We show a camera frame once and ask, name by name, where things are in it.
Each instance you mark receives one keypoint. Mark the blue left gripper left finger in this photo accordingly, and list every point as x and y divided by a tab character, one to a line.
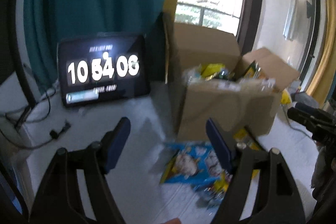
113	143

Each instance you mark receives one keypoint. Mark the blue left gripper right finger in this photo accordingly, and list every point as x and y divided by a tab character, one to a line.
222	144

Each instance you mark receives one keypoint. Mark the blue cartoon snack bag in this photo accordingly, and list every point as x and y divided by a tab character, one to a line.
196	163

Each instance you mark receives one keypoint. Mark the yellow black snack packet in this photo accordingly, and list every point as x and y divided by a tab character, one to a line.
244	135

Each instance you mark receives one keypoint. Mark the yellow snack bag on floor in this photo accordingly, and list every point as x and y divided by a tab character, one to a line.
285	98

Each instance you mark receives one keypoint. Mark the brown cardboard box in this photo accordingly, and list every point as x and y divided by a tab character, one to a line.
234	103

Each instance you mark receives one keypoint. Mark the tablet showing clock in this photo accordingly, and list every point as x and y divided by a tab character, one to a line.
101	68

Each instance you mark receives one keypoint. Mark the yellow snack bag in box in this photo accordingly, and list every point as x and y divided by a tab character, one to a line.
210	70

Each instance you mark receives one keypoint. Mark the green yellow snack bag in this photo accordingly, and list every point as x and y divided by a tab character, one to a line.
254	71

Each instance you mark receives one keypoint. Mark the black balcony railing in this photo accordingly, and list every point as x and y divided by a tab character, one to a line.
204	16

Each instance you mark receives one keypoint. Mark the black window frame post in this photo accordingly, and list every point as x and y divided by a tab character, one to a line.
248	24

